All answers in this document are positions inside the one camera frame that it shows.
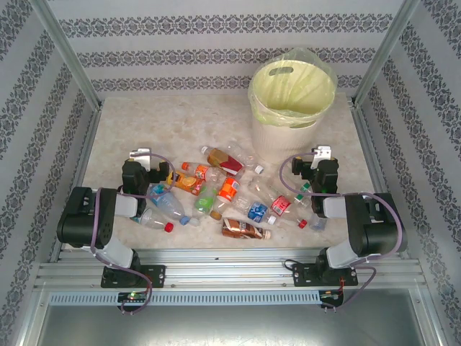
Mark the clear bottle green cap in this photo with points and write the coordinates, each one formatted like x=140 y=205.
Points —
x=306 y=186
x=299 y=198

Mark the orange juice bottle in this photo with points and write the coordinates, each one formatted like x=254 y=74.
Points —
x=187 y=184

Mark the clear bottle orange cap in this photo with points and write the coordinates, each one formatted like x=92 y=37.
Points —
x=201 y=171

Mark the red label bottle red cap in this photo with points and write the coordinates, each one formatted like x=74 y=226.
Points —
x=281 y=204

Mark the clear water bottle red cap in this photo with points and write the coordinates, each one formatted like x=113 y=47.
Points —
x=153 y=221

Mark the small clear crushed bottle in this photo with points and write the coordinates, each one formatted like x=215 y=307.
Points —
x=317 y=223

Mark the green label clear bottle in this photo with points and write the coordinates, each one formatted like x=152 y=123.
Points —
x=203 y=202

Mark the clear bottle white cap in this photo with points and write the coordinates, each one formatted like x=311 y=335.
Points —
x=243 y=153

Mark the blue label bottle white cap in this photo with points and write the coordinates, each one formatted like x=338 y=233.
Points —
x=257 y=210

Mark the orange label bottle brown cap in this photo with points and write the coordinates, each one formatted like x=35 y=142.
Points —
x=228 y=189

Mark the brown chocolate drink bottle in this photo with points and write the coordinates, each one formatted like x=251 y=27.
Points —
x=241 y=229

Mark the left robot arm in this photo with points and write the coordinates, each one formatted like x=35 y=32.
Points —
x=83 y=220

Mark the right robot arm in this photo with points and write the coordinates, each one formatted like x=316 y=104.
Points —
x=378 y=223

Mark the cream ribbed plastic bin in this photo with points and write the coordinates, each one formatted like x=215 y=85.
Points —
x=277 y=140

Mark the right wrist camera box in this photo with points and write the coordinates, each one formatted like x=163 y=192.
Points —
x=322 y=151

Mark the aluminium side rail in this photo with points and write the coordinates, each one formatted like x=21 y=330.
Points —
x=80 y=173
x=372 y=162

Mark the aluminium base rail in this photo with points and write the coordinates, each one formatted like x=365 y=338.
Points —
x=230 y=268

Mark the aluminium frame post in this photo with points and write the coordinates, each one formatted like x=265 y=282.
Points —
x=68 y=54
x=389 y=47

